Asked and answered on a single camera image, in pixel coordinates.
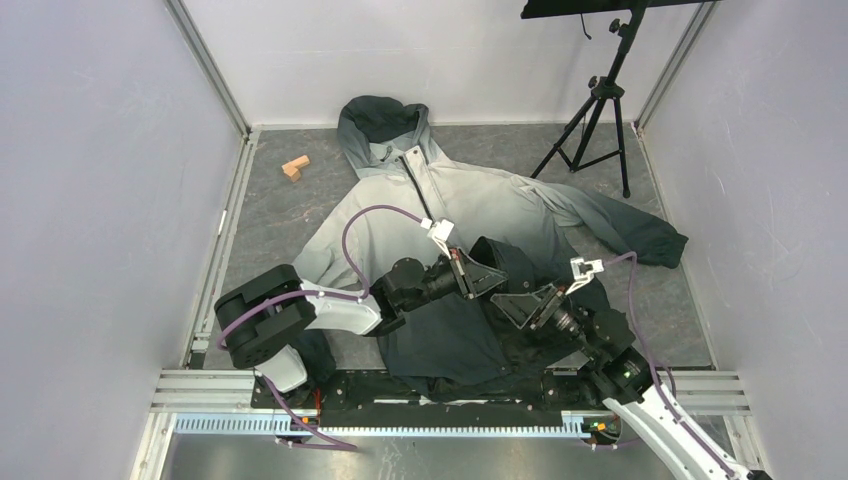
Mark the black panel on tripod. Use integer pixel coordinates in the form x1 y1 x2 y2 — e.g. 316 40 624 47
520 0 699 20

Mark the grey gradient hooded jacket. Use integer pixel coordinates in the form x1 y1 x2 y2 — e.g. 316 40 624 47
294 96 687 401

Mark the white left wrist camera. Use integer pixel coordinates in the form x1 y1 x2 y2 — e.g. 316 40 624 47
419 218 455 258

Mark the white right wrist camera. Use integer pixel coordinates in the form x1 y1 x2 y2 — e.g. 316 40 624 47
565 257 605 296

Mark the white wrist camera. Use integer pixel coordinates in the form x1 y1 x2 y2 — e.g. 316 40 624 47
565 257 605 296
419 218 455 258

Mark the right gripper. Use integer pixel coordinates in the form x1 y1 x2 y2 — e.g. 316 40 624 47
490 276 600 360

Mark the orange wooden block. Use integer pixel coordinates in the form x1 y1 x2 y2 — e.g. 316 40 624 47
281 155 311 182

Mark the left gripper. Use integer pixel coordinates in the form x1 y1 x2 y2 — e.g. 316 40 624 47
401 244 508 311

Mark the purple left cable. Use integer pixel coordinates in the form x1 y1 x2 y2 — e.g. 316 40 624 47
215 203 425 453

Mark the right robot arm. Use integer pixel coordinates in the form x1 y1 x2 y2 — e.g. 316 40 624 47
491 285 770 479

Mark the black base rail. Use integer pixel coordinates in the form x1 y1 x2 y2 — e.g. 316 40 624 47
152 368 750 452

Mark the black tripod stand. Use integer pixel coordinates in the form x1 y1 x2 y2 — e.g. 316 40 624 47
531 9 647 198

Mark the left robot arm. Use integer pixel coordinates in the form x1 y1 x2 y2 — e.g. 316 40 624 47
214 248 508 408

